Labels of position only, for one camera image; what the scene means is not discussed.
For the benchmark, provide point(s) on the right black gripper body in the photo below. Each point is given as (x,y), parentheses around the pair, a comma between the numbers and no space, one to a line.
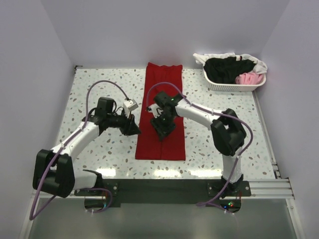
(164,123)

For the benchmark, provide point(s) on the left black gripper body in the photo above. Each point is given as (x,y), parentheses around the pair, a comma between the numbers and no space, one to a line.
(122,122)

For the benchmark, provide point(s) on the red t shirt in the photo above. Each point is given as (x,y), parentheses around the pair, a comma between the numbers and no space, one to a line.
(149,146)

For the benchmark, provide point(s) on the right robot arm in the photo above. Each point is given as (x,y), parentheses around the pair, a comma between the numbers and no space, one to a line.
(227,131)

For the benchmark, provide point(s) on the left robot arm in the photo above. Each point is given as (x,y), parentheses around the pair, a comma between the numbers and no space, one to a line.
(54,171)

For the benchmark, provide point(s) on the white laundry basket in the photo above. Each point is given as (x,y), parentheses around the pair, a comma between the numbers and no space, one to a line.
(231,87)

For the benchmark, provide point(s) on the black garment in basket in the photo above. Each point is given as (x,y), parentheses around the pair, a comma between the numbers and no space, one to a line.
(225,71)

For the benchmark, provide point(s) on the pink garment in basket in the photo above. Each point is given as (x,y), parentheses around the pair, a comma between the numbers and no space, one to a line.
(249,79)

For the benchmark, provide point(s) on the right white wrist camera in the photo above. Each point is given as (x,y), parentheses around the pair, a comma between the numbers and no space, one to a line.
(155,110)

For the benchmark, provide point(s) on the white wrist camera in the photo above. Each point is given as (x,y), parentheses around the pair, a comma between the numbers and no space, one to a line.
(130,105)
(155,110)

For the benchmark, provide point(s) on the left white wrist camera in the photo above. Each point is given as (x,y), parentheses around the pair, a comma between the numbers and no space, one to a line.
(130,105)

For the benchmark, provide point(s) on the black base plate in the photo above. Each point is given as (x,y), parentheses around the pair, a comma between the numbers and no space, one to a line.
(116,192)

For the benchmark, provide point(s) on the aluminium frame rail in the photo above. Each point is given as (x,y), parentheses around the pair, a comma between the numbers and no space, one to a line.
(274,189)

